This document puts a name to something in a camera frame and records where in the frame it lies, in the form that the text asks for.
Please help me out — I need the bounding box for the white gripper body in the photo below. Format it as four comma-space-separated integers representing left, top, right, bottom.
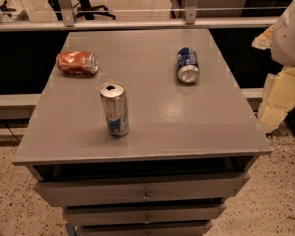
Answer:
271, 0, 295, 67

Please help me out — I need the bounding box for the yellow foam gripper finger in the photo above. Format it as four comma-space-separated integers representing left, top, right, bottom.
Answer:
251, 26, 274, 50
257, 66, 295, 133

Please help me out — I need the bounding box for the silver blue redbull can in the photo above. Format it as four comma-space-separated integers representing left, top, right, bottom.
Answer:
99, 81, 129, 137

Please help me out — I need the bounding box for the blue pepsi can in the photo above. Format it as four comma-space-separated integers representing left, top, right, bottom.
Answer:
177, 47, 200, 83

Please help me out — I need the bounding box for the crushed orange soda can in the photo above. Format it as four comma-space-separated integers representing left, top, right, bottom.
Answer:
56, 51, 99, 75

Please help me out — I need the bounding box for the middle grey drawer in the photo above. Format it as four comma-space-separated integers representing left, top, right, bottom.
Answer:
64, 203, 226, 226

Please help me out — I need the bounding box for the grey drawer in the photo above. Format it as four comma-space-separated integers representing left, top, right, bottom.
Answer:
81, 221, 211, 236
35, 172, 249, 207
64, 203, 226, 226

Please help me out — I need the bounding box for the grey drawer cabinet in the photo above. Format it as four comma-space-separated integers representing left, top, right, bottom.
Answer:
11, 29, 273, 236

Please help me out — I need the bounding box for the top grey drawer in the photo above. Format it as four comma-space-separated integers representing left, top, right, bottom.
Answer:
35, 172, 249, 207

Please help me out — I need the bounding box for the grey metal railing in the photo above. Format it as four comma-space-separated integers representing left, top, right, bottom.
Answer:
0, 0, 278, 31

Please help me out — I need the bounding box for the bottom grey drawer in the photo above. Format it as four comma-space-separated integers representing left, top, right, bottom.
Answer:
81, 221, 211, 236

